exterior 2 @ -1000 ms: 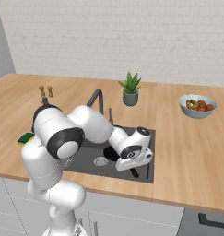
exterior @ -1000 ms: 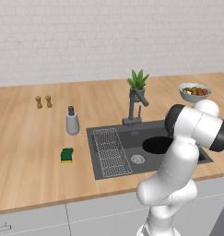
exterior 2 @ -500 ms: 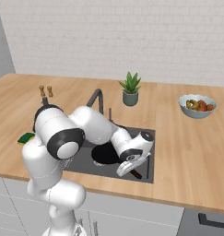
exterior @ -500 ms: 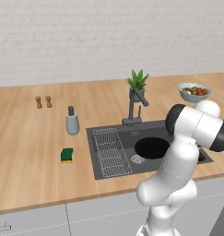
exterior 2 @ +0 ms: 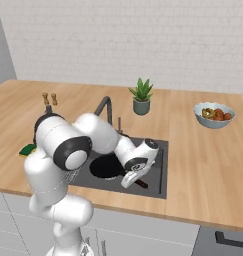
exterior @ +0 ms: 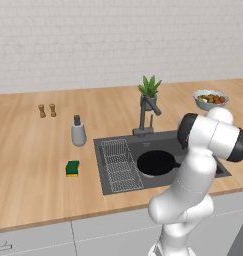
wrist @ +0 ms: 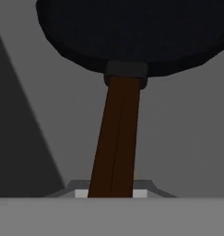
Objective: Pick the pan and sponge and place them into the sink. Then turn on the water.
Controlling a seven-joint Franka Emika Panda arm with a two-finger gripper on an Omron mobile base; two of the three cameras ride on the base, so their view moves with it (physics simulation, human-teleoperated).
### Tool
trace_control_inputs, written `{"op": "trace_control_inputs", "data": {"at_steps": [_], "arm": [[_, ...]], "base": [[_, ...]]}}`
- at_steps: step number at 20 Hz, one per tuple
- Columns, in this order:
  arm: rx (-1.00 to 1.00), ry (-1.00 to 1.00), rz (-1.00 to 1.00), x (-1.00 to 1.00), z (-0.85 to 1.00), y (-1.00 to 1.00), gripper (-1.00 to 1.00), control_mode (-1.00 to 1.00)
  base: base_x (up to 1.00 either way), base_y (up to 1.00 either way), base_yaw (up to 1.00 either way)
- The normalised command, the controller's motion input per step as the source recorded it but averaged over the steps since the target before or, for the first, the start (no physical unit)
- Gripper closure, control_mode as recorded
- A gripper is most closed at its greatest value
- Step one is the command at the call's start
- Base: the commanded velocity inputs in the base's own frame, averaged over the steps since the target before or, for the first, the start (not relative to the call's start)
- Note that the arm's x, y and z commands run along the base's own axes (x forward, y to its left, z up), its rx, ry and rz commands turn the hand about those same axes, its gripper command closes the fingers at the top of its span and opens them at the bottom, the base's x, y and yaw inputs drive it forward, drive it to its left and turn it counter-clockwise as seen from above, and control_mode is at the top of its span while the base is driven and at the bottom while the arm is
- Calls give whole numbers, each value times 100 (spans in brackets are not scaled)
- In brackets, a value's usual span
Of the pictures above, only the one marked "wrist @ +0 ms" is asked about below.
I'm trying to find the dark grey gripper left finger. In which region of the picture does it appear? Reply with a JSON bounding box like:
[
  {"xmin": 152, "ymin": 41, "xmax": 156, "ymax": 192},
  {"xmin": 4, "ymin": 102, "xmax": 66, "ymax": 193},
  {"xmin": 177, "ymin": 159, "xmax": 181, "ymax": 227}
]
[{"xmin": 45, "ymin": 179, "xmax": 92, "ymax": 199}]

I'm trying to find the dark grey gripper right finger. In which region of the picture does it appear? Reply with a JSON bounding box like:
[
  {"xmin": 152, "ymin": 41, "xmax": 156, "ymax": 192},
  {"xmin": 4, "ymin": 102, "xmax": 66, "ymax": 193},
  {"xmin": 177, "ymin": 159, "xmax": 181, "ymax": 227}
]
[{"xmin": 132, "ymin": 179, "xmax": 178, "ymax": 199}]

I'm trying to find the black pan with brown handle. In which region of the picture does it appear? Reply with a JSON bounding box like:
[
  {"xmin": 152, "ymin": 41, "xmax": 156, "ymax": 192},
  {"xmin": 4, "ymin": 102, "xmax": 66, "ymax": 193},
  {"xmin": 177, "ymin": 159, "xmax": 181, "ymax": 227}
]
[{"xmin": 35, "ymin": 0, "xmax": 224, "ymax": 199}]

